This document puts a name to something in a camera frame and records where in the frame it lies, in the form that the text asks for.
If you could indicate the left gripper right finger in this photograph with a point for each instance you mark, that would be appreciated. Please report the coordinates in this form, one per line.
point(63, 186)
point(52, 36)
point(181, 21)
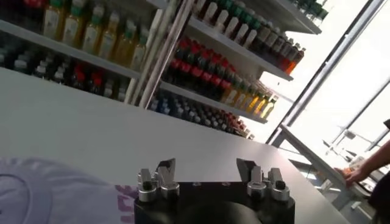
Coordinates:
point(256, 182)

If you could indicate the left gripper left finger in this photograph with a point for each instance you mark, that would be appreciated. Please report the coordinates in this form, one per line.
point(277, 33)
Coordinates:
point(167, 179)

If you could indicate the person's bare forearm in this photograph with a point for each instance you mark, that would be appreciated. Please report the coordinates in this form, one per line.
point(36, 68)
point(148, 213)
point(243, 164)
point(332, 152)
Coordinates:
point(376, 161)

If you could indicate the person in dark clothes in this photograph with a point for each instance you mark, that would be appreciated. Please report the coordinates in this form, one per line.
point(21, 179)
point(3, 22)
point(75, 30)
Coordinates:
point(381, 198)

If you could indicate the person's bare hand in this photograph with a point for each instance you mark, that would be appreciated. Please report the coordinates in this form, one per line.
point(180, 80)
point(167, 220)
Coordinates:
point(355, 176)

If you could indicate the yellow juice bottle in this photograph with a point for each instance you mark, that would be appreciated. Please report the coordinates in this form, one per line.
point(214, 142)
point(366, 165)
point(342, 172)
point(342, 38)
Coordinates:
point(91, 35)
point(253, 106)
point(239, 100)
point(108, 42)
point(231, 96)
point(123, 48)
point(138, 54)
point(261, 109)
point(246, 103)
point(73, 29)
point(53, 21)
point(268, 110)

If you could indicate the lavender cloth garment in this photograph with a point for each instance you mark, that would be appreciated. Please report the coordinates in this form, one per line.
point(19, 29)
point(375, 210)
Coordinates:
point(61, 194)

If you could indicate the orange red drink bottle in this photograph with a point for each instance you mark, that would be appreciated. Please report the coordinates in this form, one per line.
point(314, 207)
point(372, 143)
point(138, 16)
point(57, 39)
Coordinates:
point(294, 65)

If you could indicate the dark label tea bottle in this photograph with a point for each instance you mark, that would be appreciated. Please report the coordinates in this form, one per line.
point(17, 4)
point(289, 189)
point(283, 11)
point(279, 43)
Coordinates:
point(291, 61)
point(262, 39)
point(280, 51)
point(286, 58)
point(272, 45)

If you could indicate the green white label tea bottle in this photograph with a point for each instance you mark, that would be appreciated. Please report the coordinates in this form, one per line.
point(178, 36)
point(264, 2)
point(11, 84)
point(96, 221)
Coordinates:
point(210, 11)
point(221, 20)
point(251, 39)
point(242, 33)
point(231, 26)

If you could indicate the dark grey window frame post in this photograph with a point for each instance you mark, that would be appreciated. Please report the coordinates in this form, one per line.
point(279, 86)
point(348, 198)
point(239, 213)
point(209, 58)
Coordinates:
point(333, 62)

